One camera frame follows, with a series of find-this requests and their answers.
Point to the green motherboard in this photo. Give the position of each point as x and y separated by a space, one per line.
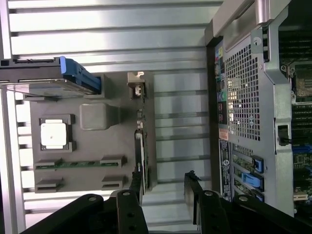
302 161

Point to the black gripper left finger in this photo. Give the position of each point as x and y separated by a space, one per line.
131 214

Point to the silver CPU chip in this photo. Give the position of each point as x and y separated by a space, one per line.
53 135

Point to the grey plastic parts rack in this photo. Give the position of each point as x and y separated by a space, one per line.
97 151

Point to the blue expansion slot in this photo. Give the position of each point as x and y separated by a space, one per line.
302 149

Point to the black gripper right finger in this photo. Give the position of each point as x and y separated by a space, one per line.
212 214

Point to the green loose RAM stick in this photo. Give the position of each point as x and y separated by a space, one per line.
78 164

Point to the hard disk in blue caddy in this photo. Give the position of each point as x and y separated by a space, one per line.
80 78

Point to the dark grey open PC case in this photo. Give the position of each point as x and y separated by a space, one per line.
243 97

